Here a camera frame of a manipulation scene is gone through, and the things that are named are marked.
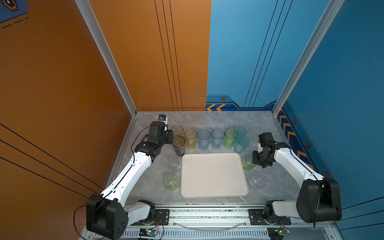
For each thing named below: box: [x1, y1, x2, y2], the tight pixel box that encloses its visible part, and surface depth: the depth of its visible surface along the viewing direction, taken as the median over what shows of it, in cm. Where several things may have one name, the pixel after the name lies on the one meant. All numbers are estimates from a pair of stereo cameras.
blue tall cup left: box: [197, 129, 211, 151], surface depth 94 cm
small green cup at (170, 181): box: [163, 172, 178, 191], surface depth 84 cm
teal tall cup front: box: [234, 135, 250, 154], surface depth 95 cm
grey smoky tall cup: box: [172, 135, 186, 157], surface depth 93 cm
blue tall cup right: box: [211, 128, 225, 150], surface depth 95 cm
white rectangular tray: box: [180, 152, 249, 199], surface depth 89 cm
